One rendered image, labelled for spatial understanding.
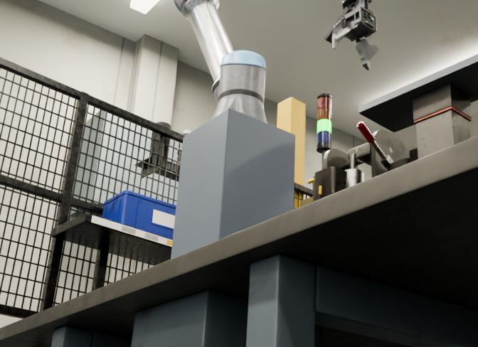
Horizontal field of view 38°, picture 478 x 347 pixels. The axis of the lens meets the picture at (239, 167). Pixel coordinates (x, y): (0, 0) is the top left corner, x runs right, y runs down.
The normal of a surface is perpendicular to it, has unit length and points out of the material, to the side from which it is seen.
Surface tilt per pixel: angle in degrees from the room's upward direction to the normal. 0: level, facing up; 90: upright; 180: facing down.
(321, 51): 180
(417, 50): 180
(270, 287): 90
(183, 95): 90
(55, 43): 90
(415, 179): 90
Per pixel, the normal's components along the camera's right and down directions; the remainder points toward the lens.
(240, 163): 0.58, -0.31
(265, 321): -0.81, -0.29
